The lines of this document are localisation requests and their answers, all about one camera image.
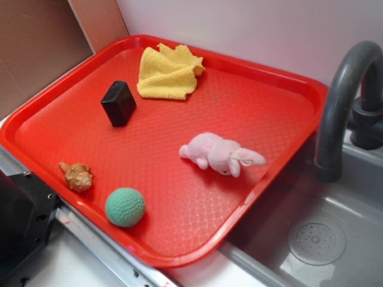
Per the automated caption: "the grey plastic sink basin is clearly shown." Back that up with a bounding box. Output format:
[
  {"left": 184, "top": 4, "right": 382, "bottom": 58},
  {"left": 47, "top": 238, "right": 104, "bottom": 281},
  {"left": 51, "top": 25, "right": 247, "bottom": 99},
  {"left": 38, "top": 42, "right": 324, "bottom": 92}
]
[{"left": 220, "top": 137, "right": 382, "bottom": 286}]

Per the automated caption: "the red plastic tray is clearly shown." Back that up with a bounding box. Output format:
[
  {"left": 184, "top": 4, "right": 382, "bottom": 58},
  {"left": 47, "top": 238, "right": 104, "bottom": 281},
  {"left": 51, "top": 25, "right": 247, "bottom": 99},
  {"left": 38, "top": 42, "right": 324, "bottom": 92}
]
[{"left": 1, "top": 35, "right": 327, "bottom": 268}]

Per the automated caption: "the silver metal rail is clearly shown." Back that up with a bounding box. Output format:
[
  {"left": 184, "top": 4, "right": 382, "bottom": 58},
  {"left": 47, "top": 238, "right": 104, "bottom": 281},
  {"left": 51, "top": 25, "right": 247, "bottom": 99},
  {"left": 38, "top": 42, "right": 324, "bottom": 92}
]
[{"left": 1, "top": 148, "right": 179, "bottom": 286}]

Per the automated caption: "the brown cardboard panel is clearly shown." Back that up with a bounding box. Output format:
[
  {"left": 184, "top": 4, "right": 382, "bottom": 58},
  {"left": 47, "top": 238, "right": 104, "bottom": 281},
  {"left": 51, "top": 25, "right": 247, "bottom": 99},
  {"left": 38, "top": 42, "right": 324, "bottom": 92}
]
[{"left": 1, "top": 1, "right": 129, "bottom": 118}]

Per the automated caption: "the pink plush bunny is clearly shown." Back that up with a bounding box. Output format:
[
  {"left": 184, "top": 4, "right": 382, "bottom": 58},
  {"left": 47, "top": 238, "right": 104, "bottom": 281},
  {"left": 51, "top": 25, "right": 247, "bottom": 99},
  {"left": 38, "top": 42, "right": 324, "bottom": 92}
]
[{"left": 179, "top": 132, "right": 266, "bottom": 178}]

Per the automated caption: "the brown seashell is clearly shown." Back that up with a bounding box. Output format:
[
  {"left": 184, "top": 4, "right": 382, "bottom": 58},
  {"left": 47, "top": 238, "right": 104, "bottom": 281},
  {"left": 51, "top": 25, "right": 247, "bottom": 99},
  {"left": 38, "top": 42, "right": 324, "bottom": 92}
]
[{"left": 59, "top": 162, "right": 93, "bottom": 193}]

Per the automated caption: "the green dimpled ball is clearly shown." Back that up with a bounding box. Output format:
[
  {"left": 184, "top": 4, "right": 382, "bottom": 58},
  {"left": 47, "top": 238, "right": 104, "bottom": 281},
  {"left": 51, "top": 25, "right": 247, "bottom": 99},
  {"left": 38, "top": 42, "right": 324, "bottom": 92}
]
[{"left": 105, "top": 188, "right": 146, "bottom": 227}]

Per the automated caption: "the yellow folded cloth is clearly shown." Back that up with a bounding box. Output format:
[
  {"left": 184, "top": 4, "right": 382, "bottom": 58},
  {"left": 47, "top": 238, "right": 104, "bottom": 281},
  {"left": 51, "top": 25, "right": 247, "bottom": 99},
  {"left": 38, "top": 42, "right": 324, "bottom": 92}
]
[{"left": 137, "top": 43, "right": 205, "bottom": 100}]

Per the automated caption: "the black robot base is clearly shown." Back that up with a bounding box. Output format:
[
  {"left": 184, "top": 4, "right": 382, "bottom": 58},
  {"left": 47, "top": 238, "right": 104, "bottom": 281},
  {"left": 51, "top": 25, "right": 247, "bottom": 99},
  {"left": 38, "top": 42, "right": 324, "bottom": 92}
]
[{"left": 1, "top": 172, "right": 57, "bottom": 285}]

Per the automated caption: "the black rectangular block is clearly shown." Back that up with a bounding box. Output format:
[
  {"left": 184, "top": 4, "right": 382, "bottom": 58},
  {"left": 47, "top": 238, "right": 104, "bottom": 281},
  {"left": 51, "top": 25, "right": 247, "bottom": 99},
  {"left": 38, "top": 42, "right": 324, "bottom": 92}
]
[{"left": 101, "top": 81, "right": 136, "bottom": 127}]

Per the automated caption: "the grey curved faucet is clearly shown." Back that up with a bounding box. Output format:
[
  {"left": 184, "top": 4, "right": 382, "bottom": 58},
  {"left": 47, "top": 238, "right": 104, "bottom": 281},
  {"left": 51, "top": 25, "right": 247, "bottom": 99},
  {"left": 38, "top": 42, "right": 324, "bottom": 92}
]
[{"left": 314, "top": 41, "right": 382, "bottom": 182}]

